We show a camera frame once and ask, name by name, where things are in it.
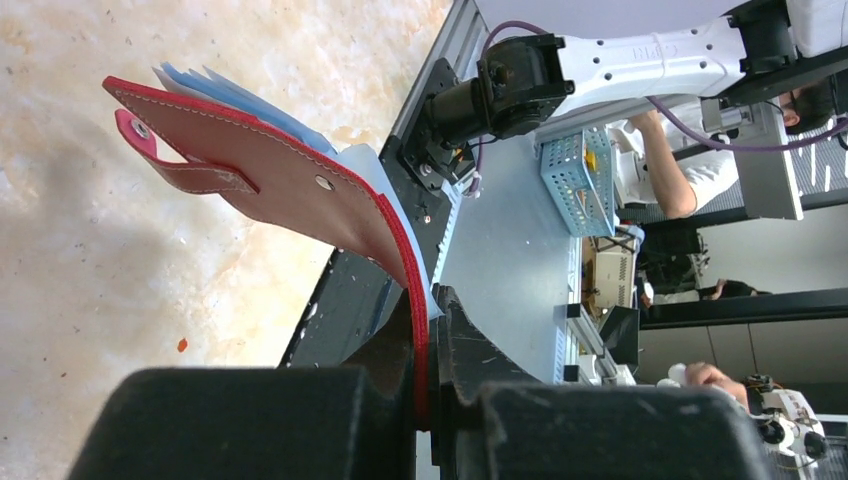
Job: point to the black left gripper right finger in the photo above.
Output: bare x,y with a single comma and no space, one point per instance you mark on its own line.
490,419

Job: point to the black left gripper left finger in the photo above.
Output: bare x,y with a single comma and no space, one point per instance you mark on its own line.
351,421

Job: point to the red card holder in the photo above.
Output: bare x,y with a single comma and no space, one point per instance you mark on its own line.
202,147

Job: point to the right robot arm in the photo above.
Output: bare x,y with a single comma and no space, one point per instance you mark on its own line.
753,53

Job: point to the blue perforated basket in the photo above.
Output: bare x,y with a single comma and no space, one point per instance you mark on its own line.
578,171

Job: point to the seated person white shirt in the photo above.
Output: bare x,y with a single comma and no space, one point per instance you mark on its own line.
672,171

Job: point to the grey monitor stand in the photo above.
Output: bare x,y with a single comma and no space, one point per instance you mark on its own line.
767,179

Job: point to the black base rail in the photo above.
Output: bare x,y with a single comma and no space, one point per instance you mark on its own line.
356,294

